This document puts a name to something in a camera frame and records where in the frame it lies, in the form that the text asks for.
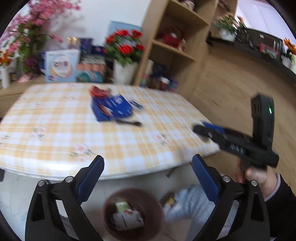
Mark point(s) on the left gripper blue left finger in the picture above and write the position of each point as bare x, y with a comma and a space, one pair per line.
87, 178

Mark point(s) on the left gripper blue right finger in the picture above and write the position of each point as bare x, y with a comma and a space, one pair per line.
206, 177

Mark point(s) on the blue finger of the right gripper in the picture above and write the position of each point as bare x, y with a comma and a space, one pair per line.
213, 127

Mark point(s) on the white printed blister pack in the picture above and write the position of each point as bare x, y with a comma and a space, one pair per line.
128, 220

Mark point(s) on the black utensil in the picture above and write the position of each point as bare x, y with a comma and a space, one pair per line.
132, 123

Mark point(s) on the blue paper coffee bag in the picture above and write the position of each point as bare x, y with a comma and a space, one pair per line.
111, 108

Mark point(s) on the crushed red soda can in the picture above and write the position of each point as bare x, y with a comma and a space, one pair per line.
96, 92

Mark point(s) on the clear plastic floss box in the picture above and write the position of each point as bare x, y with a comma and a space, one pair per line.
136, 104

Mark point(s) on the brown plastic trash bin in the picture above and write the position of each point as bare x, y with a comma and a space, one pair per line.
139, 200

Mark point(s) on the person's right hand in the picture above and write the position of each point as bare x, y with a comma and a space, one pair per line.
267, 179

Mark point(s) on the grey fluffy slipper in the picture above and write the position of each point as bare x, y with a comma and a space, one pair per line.
190, 203

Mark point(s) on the plaid floral tablecloth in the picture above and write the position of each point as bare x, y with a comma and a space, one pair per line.
51, 132

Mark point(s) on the red white paper cup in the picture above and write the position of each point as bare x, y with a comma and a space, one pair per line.
164, 82

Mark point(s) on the stack of pastel cups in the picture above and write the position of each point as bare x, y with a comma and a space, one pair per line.
147, 73

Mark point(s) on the pink roses white pot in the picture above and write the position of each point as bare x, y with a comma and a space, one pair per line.
229, 26

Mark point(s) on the teal patterned gift box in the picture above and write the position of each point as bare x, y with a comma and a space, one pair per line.
90, 72

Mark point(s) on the wooden shelf unit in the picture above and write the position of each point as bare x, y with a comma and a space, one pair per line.
184, 63

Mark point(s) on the white probiotic box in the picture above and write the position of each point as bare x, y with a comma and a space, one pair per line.
60, 66

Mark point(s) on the red rose bouquet white vase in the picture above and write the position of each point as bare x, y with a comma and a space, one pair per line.
125, 49

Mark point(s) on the orange flowers white vase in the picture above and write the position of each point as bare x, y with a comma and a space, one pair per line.
4, 69

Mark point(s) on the light blue flat box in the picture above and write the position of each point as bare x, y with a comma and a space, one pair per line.
114, 26

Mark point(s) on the pink blossom artificial plant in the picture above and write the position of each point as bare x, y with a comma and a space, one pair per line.
26, 35

